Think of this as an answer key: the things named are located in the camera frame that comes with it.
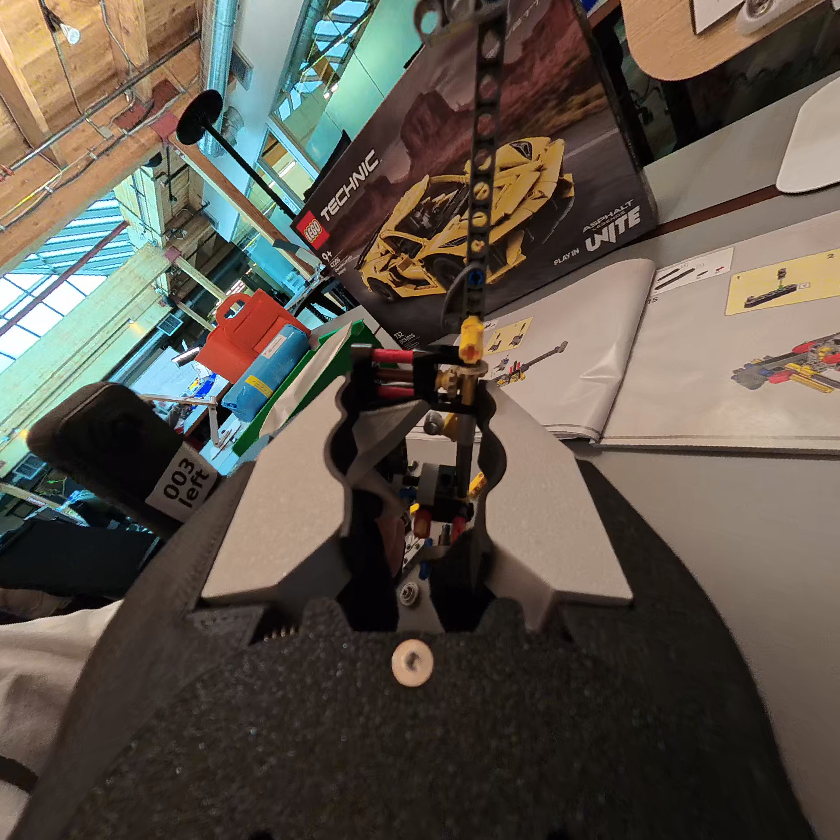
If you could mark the white metal document stand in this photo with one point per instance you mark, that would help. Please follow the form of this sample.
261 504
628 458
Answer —
814 144

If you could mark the green plastic bin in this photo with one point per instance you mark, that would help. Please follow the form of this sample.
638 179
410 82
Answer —
253 438

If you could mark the person in white shirt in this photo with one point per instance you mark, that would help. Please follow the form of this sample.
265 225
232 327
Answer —
39 669

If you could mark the building instruction booklet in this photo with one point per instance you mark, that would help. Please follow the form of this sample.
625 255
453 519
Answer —
689 380

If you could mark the silver air duct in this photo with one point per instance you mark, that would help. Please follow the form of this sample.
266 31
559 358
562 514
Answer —
220 65

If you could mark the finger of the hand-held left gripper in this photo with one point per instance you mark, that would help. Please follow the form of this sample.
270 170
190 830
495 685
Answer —
384 446

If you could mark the partly built lego model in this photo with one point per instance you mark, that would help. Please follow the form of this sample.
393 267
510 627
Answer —
484 131

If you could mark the red bag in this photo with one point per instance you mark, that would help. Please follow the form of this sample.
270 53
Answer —
243 341

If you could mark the cardboard box with yellow car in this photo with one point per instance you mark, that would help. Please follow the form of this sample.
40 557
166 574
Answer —
407 216

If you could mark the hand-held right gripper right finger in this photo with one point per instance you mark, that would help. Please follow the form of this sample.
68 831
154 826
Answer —
558 525

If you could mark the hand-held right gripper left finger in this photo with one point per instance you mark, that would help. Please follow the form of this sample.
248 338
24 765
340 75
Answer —
282 525

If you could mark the black pole with round disc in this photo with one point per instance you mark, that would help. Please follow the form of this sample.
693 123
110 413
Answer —
199 118

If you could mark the blue rolled pouch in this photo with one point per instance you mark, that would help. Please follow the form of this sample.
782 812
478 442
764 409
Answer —
262 387

